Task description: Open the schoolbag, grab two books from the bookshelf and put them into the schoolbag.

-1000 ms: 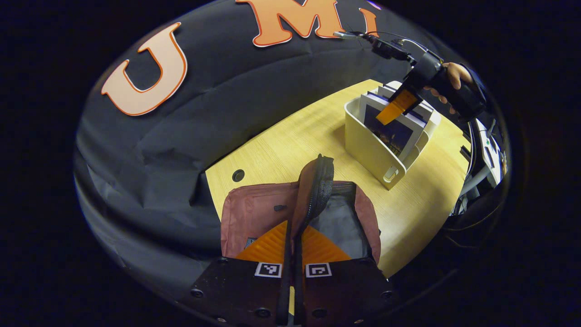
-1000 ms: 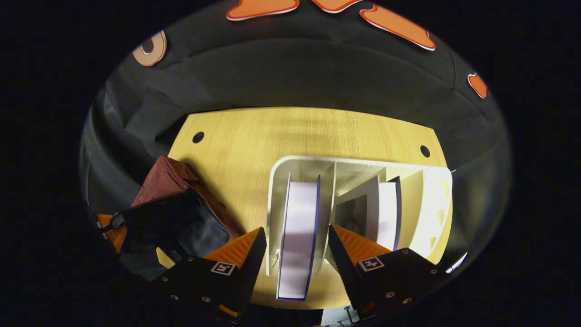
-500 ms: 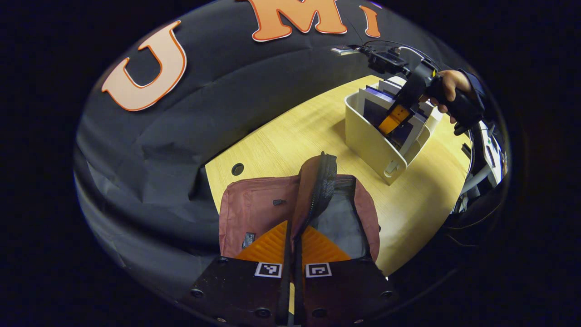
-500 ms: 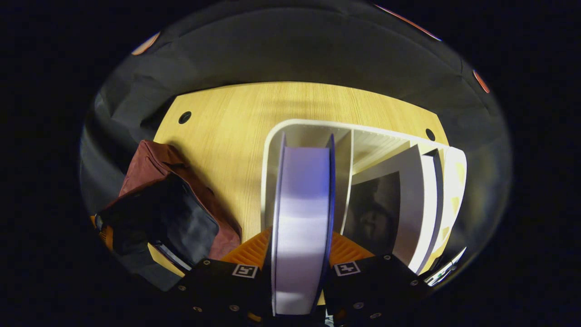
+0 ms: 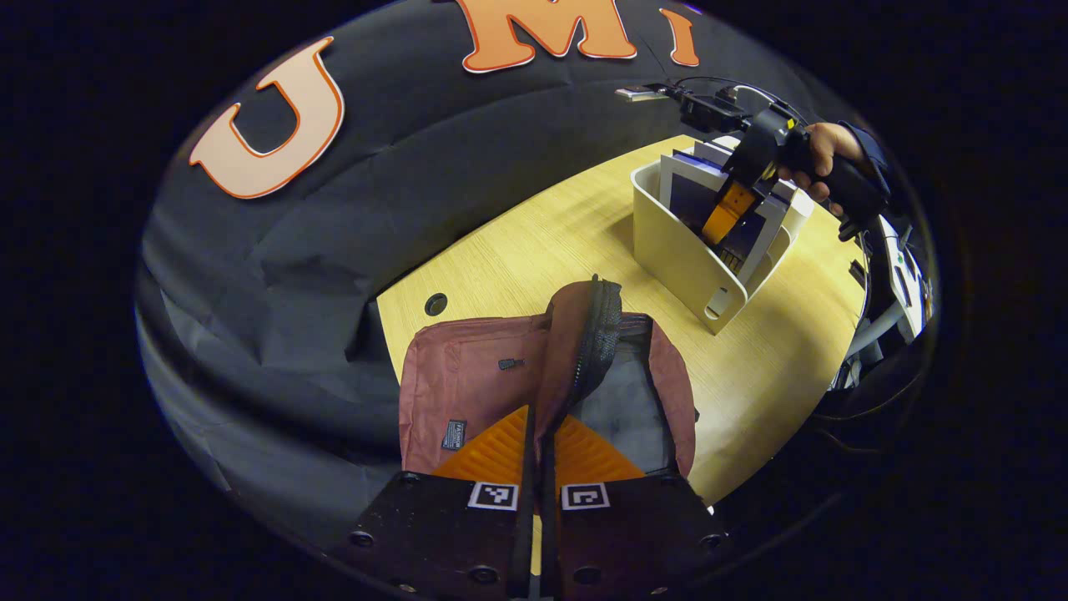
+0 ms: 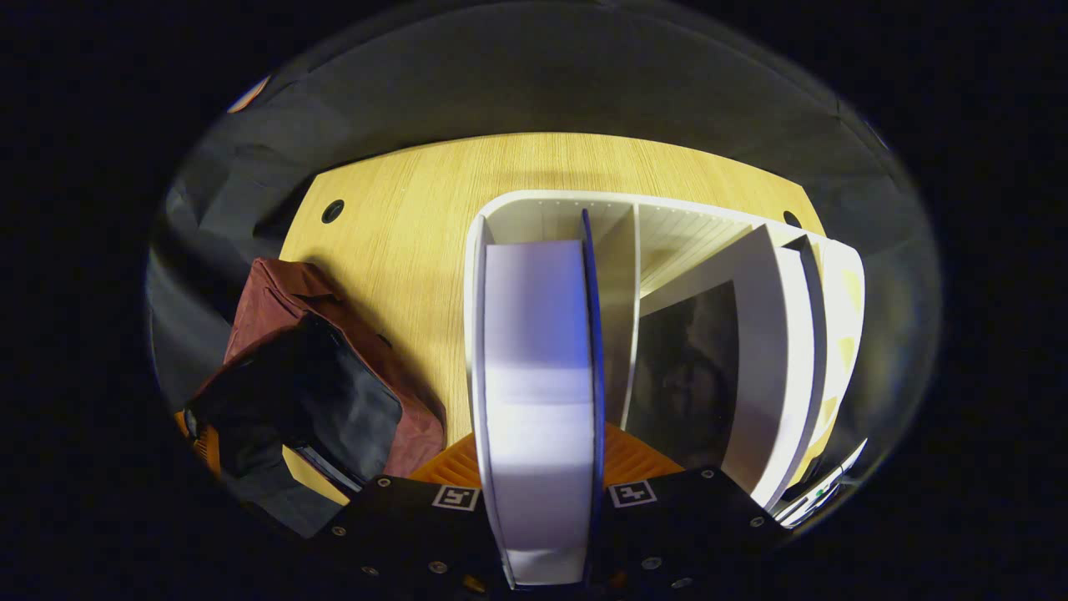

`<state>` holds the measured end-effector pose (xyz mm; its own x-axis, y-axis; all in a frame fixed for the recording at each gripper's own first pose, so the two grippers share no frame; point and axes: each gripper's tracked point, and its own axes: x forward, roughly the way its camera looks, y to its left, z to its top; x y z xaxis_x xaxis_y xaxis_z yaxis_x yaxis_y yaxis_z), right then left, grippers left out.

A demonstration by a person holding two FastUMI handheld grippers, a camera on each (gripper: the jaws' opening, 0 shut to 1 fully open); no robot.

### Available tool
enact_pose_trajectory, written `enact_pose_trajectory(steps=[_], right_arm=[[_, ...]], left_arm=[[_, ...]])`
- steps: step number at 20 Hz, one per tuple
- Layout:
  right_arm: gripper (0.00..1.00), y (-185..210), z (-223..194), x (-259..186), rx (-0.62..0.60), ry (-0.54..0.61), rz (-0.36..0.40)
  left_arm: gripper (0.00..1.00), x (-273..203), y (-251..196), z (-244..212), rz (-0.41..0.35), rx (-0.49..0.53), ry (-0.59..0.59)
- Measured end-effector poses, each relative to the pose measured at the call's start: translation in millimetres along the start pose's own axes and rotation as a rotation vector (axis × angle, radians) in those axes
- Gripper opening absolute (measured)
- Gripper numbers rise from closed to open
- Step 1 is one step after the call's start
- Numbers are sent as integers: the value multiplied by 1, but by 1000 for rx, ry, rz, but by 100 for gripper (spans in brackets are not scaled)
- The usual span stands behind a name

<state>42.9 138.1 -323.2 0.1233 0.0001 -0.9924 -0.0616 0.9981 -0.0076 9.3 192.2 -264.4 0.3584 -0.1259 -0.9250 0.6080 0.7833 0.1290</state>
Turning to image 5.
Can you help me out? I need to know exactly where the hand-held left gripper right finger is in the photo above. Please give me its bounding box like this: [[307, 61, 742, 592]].
[[540, 413, 736, 600]]

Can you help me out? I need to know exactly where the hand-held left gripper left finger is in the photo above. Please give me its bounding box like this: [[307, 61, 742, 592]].
[[332, 404, 540, 600]]

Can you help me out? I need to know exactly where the blue cover book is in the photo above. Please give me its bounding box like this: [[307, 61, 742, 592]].
[[659, 140, 737, 240]]

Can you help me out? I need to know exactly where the grey cover book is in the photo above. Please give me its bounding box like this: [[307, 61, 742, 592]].
[[730, 179, 804, 286]]

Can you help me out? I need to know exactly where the white bookshelf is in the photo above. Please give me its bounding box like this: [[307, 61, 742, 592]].
[[630, 134, 817, 336]]

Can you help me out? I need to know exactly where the maroon schoolbag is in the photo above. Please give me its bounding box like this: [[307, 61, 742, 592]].
[[399, 275, 700, 485]]

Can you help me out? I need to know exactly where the white power strip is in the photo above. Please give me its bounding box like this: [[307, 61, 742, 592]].
[[878, 215, 925, 341]]

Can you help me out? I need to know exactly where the black backdrop cloth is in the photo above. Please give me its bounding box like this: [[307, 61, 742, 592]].
[[133, 0, 885, 535]]

